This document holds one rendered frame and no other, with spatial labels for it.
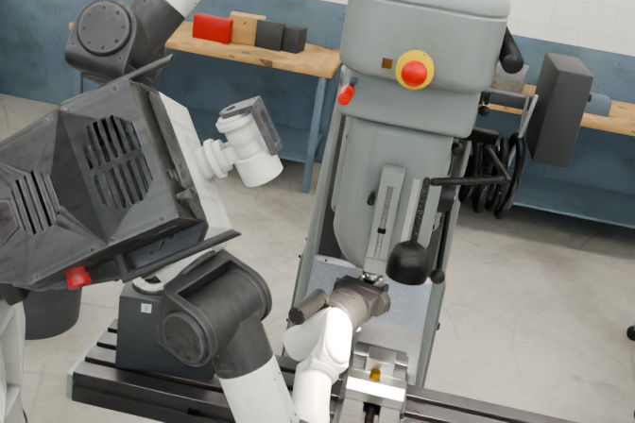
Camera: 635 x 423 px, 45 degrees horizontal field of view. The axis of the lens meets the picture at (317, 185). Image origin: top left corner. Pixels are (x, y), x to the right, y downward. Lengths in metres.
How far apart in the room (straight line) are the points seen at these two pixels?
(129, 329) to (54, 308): 1.76
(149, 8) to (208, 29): 4.14
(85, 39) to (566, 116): 1.01
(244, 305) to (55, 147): 0.34
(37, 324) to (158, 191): 2.56
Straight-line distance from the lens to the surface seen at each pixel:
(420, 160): 1.40
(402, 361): 1.75
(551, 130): 1.70
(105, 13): 1.17
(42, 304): 3.45
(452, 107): 1.34
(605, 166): 6.05
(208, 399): 1.72
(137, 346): 1.75
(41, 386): 3.30
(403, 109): 1.34
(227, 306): 1.10
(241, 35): 5.36
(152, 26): 1.20
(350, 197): 1.45
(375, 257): 1.44
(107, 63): 1.15
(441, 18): 1.21
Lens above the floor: 2.01
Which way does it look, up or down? 22 degrees down
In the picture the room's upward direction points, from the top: 9 degrees clockwise
